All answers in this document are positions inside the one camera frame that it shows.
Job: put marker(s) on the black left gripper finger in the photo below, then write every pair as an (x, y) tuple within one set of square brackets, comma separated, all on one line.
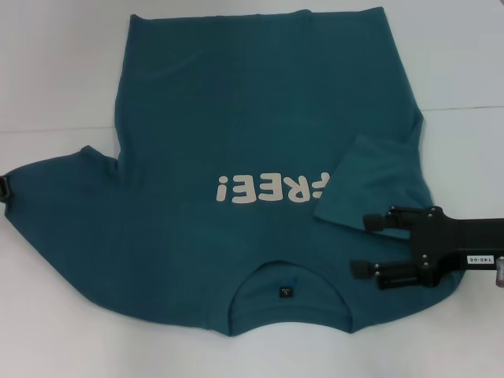
[(4, 189)]

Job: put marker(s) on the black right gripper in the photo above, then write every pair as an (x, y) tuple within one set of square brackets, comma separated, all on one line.
[(453, 240)]

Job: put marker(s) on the teal printed t-shirt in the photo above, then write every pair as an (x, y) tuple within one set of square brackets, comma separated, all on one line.
[(236, 98)]

